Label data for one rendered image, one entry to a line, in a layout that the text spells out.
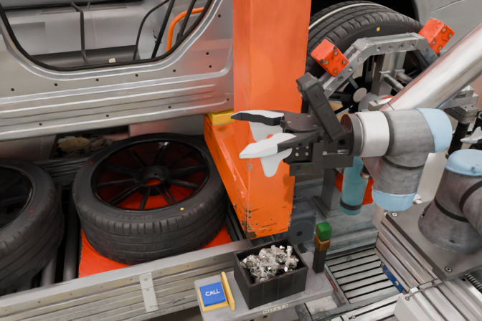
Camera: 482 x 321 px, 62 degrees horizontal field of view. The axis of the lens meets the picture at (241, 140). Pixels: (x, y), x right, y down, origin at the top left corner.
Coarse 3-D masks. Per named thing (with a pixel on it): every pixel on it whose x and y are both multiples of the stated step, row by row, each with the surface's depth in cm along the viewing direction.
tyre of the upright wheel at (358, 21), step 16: (320, 16) 149; (336, 16) 143; (352, 16) 139; (368, 16) 137; (384, 16) 137; (400, 16) 139; (320, 32) 141; (336, 32) 136; (352, 32) 135; (368, 32) 137; (384, 32) 139; (400, 32) 141; (416, 32) 143; (304, 112) 147
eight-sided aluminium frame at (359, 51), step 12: (384, 36) 137; (396, 36) 137; (408, 36) 138; (420, 36) 137; (360, 48) 131; (372, 48) 131; (384, 48) 133; (396, 48) 134; (408, 48) 136; (420, 48) 137; (360, 60) 132; (420, 60) 146; (432, 60) 141; (348, 72) 133; (324, 84) 135; (336, 84) 134; (336, 168) 156
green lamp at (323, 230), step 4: (316, 224) 126; (320, 224) 126; (324, 224) 126; (328, 224) 126; (316, 228) 126; (320, 228) 125; (324, 228) 125; (328, 228) 125; (316, 232) 127; (320, 232) 124; (324, 232) 124; (328, 232) 124; (320, 236) 125; (324, 236) 125; (328, 236) 125
